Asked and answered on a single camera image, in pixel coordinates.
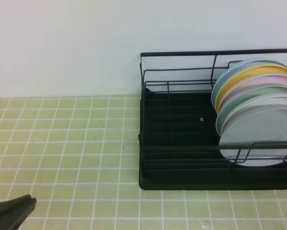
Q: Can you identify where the white plate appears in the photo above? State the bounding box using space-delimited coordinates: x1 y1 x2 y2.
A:
216 93 287 136

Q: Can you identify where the blue plate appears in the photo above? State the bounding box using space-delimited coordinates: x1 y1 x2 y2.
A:
211 58 279 108

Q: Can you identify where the green plate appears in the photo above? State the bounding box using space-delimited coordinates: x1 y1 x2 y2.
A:
215 84 287 136

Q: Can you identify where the grey plate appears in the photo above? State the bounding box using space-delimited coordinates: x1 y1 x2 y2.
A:
219 105 287 167

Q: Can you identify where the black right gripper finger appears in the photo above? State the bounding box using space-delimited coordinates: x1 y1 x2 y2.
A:
0 194 36 230

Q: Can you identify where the yellow plate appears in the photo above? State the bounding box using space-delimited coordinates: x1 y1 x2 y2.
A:
215 63 287 112

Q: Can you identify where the black wire dish rack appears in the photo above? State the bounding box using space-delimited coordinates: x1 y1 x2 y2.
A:
138 48 287 172

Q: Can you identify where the pink plate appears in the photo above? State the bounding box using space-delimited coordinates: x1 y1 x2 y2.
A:
217 73 287 113

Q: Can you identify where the black drip tray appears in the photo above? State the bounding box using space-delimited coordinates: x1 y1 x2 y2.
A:
139 89 287 190

